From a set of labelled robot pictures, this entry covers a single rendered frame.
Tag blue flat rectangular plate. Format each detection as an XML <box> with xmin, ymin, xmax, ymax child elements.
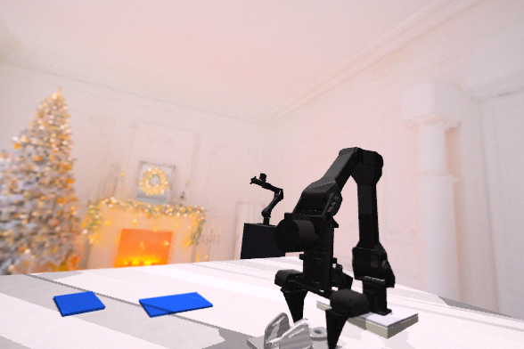
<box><xmin>53</xmin><ymin>291</ymin><xmax>105</xmax><ymax>317</ymax></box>
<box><xmin>139</xmin><ymin>292</ymin><xmax>213</xmax><ymax>318</ymax></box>

